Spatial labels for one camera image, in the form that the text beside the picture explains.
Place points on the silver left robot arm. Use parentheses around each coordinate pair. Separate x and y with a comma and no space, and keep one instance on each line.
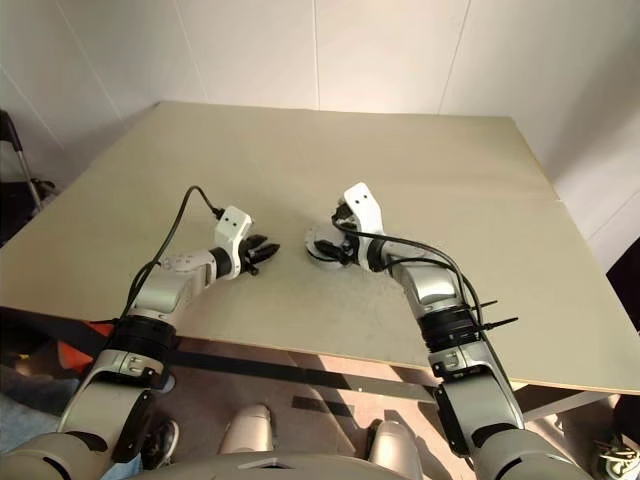
(160,290)

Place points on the dark shoe white sole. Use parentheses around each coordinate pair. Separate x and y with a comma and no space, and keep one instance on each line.
(162,445)

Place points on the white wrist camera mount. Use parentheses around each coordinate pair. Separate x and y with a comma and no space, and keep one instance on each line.
(232,222)
(367,207)

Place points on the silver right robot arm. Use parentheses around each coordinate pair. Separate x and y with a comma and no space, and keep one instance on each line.
(435,285)

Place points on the silver robot torso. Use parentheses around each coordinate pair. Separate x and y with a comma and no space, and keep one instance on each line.
(300,469)

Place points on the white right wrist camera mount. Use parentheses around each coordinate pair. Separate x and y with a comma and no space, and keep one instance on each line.
(367,207)

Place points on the dark sneaker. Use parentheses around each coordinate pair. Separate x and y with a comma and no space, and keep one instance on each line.
(620,460)

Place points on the blue jeans leg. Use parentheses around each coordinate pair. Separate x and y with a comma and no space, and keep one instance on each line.
(25,400)

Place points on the silver robot knee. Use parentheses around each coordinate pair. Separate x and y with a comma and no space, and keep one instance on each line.
(248,430)
(395,447)

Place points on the orange object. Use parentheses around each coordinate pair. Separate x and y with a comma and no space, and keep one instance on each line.
(75,357)

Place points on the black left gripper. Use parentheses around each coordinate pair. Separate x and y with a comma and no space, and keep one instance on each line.
(248,257)

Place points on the white tape roll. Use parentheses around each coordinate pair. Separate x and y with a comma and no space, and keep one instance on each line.
(320,235)

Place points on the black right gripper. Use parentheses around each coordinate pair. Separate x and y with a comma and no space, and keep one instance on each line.
(352,250)

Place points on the silver right robot knee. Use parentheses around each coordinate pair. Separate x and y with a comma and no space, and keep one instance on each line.
(395,447)

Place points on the black angular object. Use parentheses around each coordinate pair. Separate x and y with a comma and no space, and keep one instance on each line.
(627,285)

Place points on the silver left robot knee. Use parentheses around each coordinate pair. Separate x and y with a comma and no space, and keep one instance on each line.
(248,430)

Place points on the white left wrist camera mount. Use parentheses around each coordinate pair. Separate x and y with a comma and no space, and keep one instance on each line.
(232,222)

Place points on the black chair chrome frame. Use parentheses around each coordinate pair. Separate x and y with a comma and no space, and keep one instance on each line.
(10,210)

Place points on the black floor tape strip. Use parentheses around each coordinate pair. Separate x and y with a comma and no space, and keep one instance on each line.
(322,405)

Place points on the grey metal table leg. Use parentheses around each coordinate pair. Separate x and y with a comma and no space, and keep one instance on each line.
(565,404)

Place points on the black table frame bar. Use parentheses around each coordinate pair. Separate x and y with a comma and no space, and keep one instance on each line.
(250,367)

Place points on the black zip tie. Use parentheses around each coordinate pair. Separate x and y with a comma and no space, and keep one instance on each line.
(489,305)
(502,322)

